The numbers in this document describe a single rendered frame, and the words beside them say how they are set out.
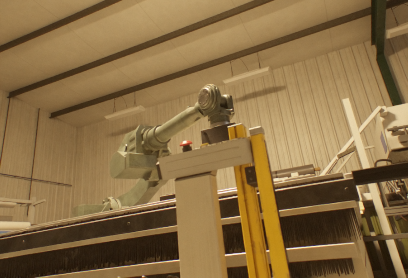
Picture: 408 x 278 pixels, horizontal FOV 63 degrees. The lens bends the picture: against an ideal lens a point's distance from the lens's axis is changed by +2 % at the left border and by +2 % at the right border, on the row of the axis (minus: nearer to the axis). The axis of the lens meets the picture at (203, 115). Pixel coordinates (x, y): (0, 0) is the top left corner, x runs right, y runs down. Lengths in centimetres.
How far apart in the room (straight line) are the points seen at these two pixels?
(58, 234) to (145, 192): 139
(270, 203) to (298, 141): 816
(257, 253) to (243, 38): 783
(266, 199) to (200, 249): 22
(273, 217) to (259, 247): 10
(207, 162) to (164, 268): 62
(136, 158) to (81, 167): 977
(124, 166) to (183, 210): 174
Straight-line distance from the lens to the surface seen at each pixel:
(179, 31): 823
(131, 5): 773
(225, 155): 92
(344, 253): 124
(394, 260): 463
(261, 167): 91
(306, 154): 895
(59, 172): 1204
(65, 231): 179
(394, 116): 565
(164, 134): 250
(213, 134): 196
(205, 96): 201
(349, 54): 981
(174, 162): 98
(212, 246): 92
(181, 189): 97
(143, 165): 268
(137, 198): 321
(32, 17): 853
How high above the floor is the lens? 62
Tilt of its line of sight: 23 degrees up
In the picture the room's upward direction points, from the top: 6 degrees counter-clockwise
